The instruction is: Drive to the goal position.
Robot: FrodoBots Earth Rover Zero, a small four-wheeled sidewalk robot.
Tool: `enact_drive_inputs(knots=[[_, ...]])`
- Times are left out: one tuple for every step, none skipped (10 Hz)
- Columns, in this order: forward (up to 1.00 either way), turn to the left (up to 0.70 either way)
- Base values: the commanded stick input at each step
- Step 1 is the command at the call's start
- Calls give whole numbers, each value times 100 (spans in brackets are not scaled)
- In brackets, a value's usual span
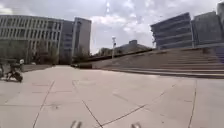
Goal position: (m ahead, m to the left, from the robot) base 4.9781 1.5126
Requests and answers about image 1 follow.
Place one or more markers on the low dark kerb wall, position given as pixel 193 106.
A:
pixel 36 67

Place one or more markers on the tall pole with lamp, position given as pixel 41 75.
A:
pixel 114 46

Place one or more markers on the wide grey stone steps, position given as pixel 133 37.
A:
pixel 173 63

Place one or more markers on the low dark building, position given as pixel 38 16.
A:
pixel 131 47

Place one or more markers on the large pale many-windowed building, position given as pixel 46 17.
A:
pixel 33 31

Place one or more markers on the grey stone slab plaza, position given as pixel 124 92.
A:
pixel 110 93

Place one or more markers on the robot's own part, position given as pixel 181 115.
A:
pixel 135 125
pixel 76 124

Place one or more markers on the parked scooter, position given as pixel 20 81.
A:
pixel 15 74

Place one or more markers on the grey multi-storey block building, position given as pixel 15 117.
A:
pixel 173 31

